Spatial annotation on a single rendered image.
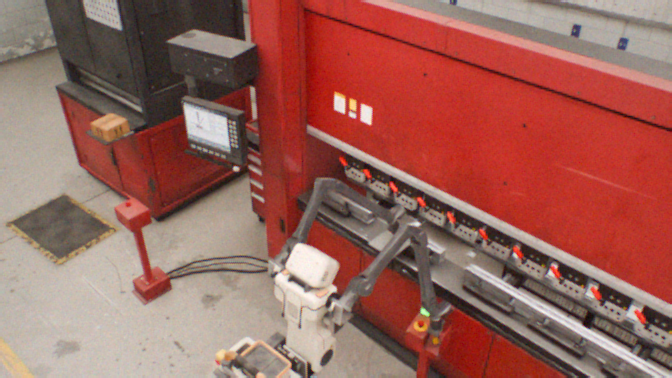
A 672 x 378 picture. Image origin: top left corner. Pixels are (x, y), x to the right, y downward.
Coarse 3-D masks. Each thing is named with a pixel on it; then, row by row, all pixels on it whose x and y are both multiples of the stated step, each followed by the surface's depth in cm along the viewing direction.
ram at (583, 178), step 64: (320, 64) 331; (384, 64) 296; (448, 64) 267; (320, 128) 356; (384, 128) 316; (448, 128) 283; (512, 128) 257; (576, 128) 235; (640, 128) 216; (448, 192) 301; (512, 192) 272; (576, 192) 247; (640, 192) 227; (576, 256) 261; (640, 256) 238
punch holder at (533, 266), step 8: (520, 248) 282; (528, 248) 279; (528, 256) 281; (536, 256) 277; (544, 256) 274; (520, 264) 286; (528, 264) 283; (536, 264) 279; (544, 264) 276; (528, 272) 285; (536, 272) 281; (544, 272) 278
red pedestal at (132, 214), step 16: (128, 208) 389; (144, 208) 389; (128, 224) 383; (144, 224) 391; (144, 256) 412; (144, 272) 422; (160, 272) 434; (144, 288) 420; (160, 288) 429; (144, 304) 422
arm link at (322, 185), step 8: (320, 184) 290; (328, 184) 291; (320, 192) 291; (312, 200) 290; (320, 200) 291; (312, 208) 290; (304, 216) 290; (312, 216) 291; (304, 224) 289; (296, 232) 291; (304, 232) 289; (288, 240) 293; (304, 240) 288
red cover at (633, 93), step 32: (320, 0) 307; (352, 0) 291; (384, 0) 287; (384, 32) 284; (416, 32) 270; (448, 32) 258; (480, 32) 249; (480, 64) 253; (512, 64) 242; (544, 64) 231; (576, 64) 222; (608, 64) 221; (576, 96) 227; (608, 96) 218; (640, 96) 210
